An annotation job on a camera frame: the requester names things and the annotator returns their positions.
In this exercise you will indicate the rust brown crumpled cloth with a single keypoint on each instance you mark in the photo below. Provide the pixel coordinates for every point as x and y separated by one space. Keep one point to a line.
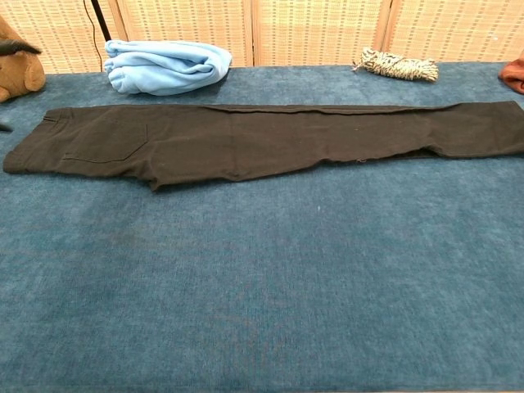
513 75

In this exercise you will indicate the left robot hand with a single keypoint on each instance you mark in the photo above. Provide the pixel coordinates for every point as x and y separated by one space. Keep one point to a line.
18 47

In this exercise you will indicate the light blue folded towel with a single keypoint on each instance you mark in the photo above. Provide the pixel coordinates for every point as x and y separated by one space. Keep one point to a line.
163 69

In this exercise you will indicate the black trousers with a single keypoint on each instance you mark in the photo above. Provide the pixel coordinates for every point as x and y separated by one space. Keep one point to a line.
245 143

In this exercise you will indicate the bamboo folding screen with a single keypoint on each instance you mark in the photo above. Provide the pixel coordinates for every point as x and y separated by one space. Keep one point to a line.
307 32

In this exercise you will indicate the blue carpet table mat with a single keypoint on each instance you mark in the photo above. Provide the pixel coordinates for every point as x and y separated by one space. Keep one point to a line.
262 307

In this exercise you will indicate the brown capybara plush toy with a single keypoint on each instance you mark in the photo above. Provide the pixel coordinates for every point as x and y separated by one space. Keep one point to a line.
20 73

